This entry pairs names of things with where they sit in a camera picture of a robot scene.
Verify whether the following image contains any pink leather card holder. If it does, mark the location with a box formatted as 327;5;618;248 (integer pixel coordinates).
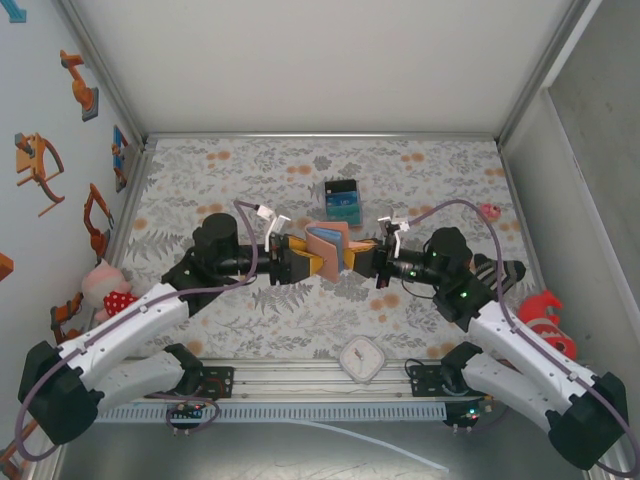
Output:
304;223;375;284

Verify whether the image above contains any blue and black card stack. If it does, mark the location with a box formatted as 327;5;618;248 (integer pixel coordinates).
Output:
322;178;365;232

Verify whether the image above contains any teal credit card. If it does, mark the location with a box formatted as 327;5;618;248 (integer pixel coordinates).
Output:
327;206;362;225

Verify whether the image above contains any black grey striped sock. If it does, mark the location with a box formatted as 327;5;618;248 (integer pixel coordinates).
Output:
472;253;528;297

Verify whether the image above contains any floral table mat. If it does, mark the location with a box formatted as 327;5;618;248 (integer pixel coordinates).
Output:
94;137;544;361

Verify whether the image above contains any white square clock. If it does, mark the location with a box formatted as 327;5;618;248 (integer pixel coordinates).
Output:
338;335;387;385

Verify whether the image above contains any red plush fish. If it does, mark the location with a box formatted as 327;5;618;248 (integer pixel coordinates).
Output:
517;289;579;359

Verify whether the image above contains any pink plush pig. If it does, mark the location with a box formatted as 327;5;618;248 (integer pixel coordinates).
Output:
82;259;140;322

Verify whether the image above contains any right small circuit board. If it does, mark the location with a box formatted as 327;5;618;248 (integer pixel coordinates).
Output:
462;398;494;419

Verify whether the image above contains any small circuit board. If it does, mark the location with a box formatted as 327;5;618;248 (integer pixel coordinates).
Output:
462;398;494;419
167;402;204;421

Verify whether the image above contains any left small circuit board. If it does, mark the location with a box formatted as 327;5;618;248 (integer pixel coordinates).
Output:
167;402;204;421

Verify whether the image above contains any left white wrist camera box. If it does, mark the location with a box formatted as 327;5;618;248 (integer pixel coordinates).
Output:
264;213;292;251

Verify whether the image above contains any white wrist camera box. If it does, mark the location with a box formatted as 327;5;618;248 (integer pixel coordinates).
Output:
377;213;409;256
264;213;292;251

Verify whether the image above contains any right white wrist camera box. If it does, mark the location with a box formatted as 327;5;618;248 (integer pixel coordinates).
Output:
377;213;409;256

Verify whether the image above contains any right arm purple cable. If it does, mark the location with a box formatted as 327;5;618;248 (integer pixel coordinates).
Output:
404;199;632;476

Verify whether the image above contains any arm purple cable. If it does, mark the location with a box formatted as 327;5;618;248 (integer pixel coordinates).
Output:
404;199;632;476
14;199;261;461

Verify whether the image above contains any aluminium frame bar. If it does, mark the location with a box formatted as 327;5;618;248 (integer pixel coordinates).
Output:
79;144;157;364
497;0;596;146
143;132;501;149
58;0;149;146

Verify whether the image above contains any wide aluminium base rail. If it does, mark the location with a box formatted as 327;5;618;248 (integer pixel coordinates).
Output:
47;357;604;404

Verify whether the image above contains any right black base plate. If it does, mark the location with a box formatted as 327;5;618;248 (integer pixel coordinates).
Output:
409;363;500;399

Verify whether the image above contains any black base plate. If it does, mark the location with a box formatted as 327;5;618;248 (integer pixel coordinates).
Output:
409;363;500;399
143;366;236;400

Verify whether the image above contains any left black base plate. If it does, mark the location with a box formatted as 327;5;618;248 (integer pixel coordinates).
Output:
143;366;236;400

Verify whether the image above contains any white slotted cable duct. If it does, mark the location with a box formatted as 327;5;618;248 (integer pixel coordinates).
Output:
67;403;448;424

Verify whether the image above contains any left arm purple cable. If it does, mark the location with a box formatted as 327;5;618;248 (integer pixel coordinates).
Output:
14;199;261;461

